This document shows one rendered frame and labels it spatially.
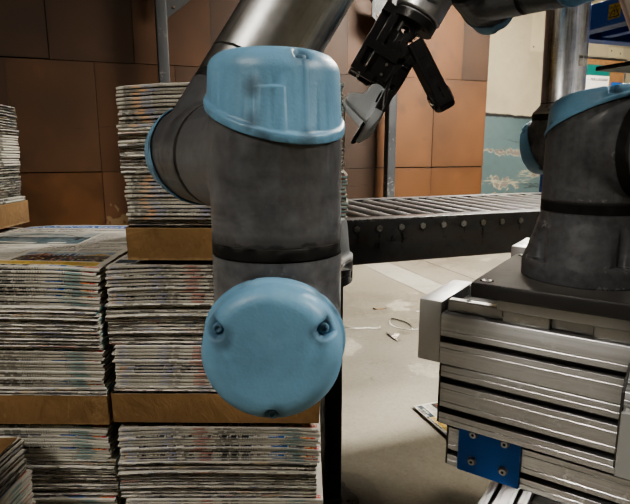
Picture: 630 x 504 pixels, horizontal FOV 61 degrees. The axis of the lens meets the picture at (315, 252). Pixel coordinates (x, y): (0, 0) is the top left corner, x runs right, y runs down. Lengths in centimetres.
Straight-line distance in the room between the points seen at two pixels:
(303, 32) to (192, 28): 411
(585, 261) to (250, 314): 50
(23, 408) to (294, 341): 63
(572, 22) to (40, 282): 107
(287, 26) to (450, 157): 490
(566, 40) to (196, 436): 101
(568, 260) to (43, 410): 71
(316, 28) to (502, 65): 537
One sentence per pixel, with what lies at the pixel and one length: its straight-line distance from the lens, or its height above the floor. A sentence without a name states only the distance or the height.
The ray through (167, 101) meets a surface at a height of 104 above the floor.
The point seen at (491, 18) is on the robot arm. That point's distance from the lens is 97.
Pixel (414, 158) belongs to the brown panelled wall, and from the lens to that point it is 509.
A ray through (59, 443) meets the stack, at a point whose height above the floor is 57.
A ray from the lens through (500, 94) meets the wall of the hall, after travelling 575.
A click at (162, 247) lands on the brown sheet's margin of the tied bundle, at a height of 85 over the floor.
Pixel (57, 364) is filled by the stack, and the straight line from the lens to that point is 82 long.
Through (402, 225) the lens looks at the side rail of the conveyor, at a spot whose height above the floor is 78.
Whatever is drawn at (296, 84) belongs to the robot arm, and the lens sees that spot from 28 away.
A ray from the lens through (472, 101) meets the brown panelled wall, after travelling 543.
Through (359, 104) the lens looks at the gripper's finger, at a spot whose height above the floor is 104.
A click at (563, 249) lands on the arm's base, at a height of 86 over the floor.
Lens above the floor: 98
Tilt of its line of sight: 11 degrees down
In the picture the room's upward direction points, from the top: straight up
